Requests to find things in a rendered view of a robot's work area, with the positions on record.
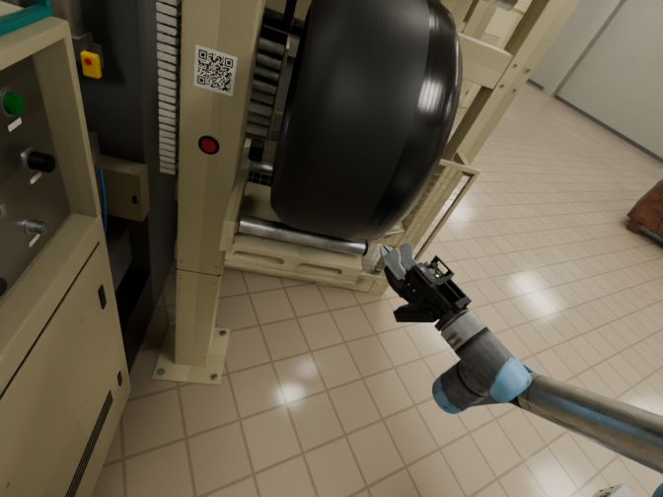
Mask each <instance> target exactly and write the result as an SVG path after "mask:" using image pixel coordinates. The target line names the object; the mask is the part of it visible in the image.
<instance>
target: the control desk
mask: <svg viewBox="0 0 663 497"><path fill-rule="evenodd" d="M101 212H102V211H101V205H100V199H99V195H98V189H97V183H96V177H95V171H94V165H93V160H92V154H91V148H90V142H89V136H88V130H87V124H86V119H85V113H84V108H83V102H82V96H81V90H80V85H79V79H78V73H77V67H76V61H75V55H74V49H73V44H72V38H71V33H70V27H69V23H68V22H67V21H65V20H62V19H59V18H55V17H52V16H50V17H47V18H45V19H42V20H40V21H37V22H35V23H32V24H30V25H27V26H25V27H22V28H20V29H17V30H15V31H12V32H10V33H7V34H5V35H1V36H0V497H92V494H93V491H94V488H95V486H96V483H97V480H98V478H99V475H100V472H101V470H102V467H103V464H104V462H105V459H106V456H107V454H108V451H109V448H110V446H111V441H112V438H113V436H114V433H115V430H116V428H117V425H118V422H119V420H120V417H121V414H122V412H123V409H124V407H125V405H126V402H127V399H128V396H129V394H130V391H131V385H130V380H129V375H128V369H127V363H126V357H125V352H124V346H123V340H122V334H121V328H120V323H119V317H118V311H117V305H116V299H115V294H114V289H113V283H112V277H111V267H110V261H109V255H108V249H107V243H106V238H105V232H104V226H103V220H102V215H101Z"/></svg>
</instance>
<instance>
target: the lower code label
mask: <svg viewBox="0 0 663 497"><path fill-rule="evenodd" d="M237 58H238V57H235V56H232V55H229V54H226V53H222V52H219V51H216V50H213V49H210V48H207V47H204V46H201V45H197V44H196V45H195V58H194V80H193V85H194V86H197V87H200V88H204V89H207V90H211V91H214V92H217V93H221V94H224V95H228V96H231V97H233V90H234V82H235V74H236V66H237Z"/></svg>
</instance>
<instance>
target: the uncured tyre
mask: <svg viewBox="0 0 663 497"><path fill-rule="evenodd" d="M462 77H463V56H462V49H461V45H460V41H459V37H458V33H457V29H456V25H455V21H454V18H453V16H452V14H451V12H450V11H449V10H448V9H447V8H446V7H445V6H444V5H443V4H442V3H441V2H440V1H439V0H312V2H311V4H310V7H309V9H308V12H307V16H306V19H305V23H304V26H303V30H302V33H301V37H300V41H299V45H298V49H297V53H296V57H295V62H294V66H293V70H292V75H291V79H290V84H289V88H288V93H287V97H286V102H285V107H284V111H283V115H282V120H281V125H280V130H279V135H278V140H277V146H276V151H275V156H274V162H273V168H272V175H271V184H270V206H271V208H272V209H273V210H274V212H275V213H276V214H277V216H278V217H279V219H280V220H281V221H282V223H284V224H286V225H288V226H290V227H292V228H294V229H299V230H304V231H308V232H313V233H318V234H323V235H327V236H332V237H337V238H342V239H346V240H351V241H356V242H360V241H372V240H375V239H377V238H379V237H381V236H382V235H384V234H385V233H387V232H388V231H390V230H391V229H393V228H394V227H396V226H397V225H398V224H399V223H400V222H401V221H402V220H403V219H404V218H405V217H406V216H407V215H408V214H409V213H410V211H411V210H412V209H413V208H414V206H415V205H416V204H417V202H418V201H419V199H420V198H421V196H422V195H423V193H424V191H425V190H426V188H427V187H428V185H429V183H430V182H431V180H432V178H433V176H434V174H435V172H436V169H437V167H438V165H439V163H440V160H441V158H442V156H443V153H444V151H445V148H446V145H447V142H448V140H449V137H450V134H451V130H452V127H453V124H454V120H455V116H456V112H457V108H458V103H459V98H460V94H461V87H462Z"/></svg>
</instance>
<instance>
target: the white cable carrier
mask: <svg viewBox="0 0 663 497"><path fill-rule="evenodd" d="M159 1H160V2H156V10H157V11H159V12H157V13H156V20H157V21H158V22H160V23H158V24H157V31H159V33H157V40H159V41H158V42H157V49H158V51H157V58H158V59H160V60H159V61H158V67H160V69H158V76H160V77H158V84H160V85H159V86H158V92H159V93H160V94H159V95H158V96H159V100H160V101H159V114H160V115H159V121H160V123H159V127H160V128H161V129H160V130H159V134H160V135H161V136H160V137H159V141H160V143H159V147H160V149H159V154H160V160H161V161H160V166H161V167H160V172H162V173H167V174H171V175H175V174H176V171H177V169H178V167H179V129H180V77H181V25H182V23H181V21H182V13H181V11H182V3H181V2H182V0H159ZM159 50H160V51H159ZM168 62H169V63H168ZM168 70H169V71H168ZM176 72H177V73H176ZM176 80H177V81H176ZM164 94H165V95H164ZM164 129H165V130H164Z"/></svg>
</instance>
